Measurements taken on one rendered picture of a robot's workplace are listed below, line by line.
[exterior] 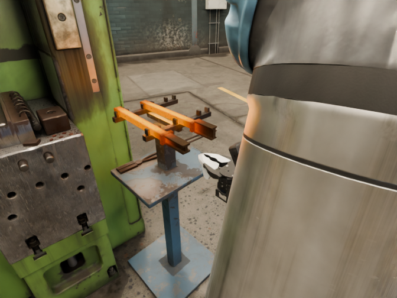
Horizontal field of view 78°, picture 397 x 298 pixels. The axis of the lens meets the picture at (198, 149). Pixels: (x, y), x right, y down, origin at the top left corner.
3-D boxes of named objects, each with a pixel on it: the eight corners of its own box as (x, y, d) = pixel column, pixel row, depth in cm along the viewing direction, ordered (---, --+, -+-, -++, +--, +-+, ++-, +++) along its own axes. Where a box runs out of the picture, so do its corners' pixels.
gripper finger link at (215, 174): (199, 169, 63) (224, 185, 58) (199, 164, 62) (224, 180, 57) (211, 162, 66) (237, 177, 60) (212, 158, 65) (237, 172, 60)
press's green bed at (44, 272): (121, 276, 138) (105, 217, 114) (48, 323, 118) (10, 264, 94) (88, 219, 175) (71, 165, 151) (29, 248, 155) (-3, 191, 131)
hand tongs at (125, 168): (212, 129, 141) (212, 127, 141) (217, 131, 139) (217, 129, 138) (116, 170, 107) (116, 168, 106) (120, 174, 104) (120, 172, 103)
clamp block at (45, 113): (71, 129, 94) (67, 113, 91) (47, 136, 89) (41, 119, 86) (63, 119, 102) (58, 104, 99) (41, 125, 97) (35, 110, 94)
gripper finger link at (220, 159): (199, 168, 71) (223, 183, 65) (199, 151, 68) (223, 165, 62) (207, 164, 73) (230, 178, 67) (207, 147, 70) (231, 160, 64)
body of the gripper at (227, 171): (212, 194, 64) (249, 220, 56) (213, 168, 60) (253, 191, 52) (231, 182, 68) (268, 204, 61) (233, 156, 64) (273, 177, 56)
